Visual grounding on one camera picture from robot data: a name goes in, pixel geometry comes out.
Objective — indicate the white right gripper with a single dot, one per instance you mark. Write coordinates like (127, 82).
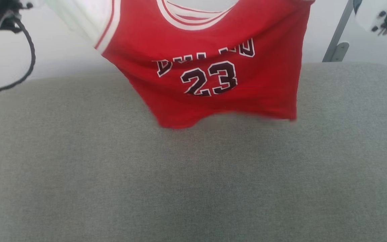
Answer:
(368, 13)

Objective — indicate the red basketball jersey number 23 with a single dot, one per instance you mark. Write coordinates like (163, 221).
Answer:
(213, 101)

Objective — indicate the grey fabric sofa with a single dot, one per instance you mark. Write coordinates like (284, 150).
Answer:
(193, 181)

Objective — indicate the grey metal wall bracket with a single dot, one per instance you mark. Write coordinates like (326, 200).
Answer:
(336, 50)

